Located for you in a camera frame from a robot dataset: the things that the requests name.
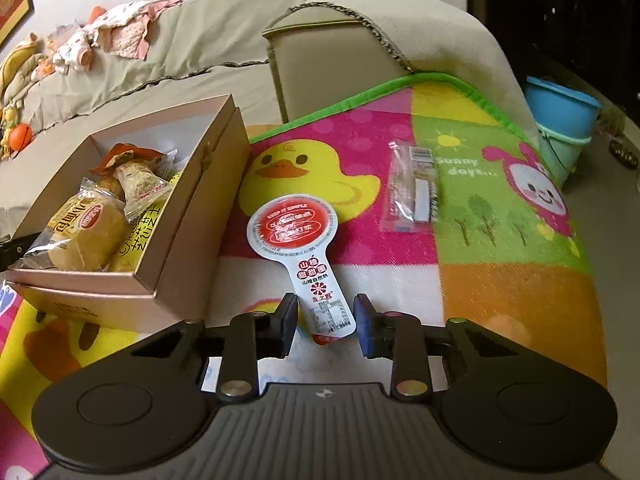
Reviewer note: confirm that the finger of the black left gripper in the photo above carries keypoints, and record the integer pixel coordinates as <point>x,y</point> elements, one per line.
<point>11,251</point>

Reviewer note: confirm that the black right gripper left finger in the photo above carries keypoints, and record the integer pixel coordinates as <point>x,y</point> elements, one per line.
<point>249,338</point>

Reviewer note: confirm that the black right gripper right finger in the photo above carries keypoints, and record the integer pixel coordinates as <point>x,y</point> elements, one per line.
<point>399,338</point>

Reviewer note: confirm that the long bread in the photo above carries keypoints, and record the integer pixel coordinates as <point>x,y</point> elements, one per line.
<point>83,235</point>

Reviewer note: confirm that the red round lollipop snack packet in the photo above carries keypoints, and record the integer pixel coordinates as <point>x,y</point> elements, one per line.
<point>296,230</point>

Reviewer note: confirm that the yellow snack packet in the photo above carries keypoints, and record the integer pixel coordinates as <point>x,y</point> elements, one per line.
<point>132,248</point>

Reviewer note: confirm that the pink cardboard box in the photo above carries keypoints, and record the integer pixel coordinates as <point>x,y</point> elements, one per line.
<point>205,149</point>

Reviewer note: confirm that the clear packet with barcode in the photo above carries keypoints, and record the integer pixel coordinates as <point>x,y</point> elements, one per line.
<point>411,200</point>

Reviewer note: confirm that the sesame roll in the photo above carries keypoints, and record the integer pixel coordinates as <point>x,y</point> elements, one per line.
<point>142,187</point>

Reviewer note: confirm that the orange round candies packet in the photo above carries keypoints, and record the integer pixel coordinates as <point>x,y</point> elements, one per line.
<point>120,153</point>

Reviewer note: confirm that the orange ball toy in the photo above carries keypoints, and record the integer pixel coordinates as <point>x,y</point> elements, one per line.
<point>20,136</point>

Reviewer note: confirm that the colourful cartoon play mat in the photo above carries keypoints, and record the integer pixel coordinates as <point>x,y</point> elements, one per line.
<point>389,288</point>

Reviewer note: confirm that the yellow stuffed toy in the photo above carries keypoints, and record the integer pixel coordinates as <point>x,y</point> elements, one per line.
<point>22,68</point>

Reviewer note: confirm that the pink baby clothes pile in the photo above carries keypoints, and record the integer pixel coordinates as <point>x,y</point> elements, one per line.
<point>122,31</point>

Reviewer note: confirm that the blue plastic bucket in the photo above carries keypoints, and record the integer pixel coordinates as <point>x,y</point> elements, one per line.
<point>566,120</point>

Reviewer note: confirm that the beige covered sofa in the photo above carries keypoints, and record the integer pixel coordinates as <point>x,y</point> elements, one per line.
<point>279,59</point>

